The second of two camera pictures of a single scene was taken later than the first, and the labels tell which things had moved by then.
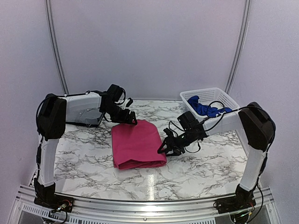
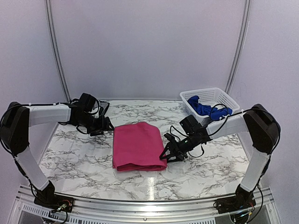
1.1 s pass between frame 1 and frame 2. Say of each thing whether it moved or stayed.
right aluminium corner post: stayed
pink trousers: stayed
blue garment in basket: stayed
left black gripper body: moved
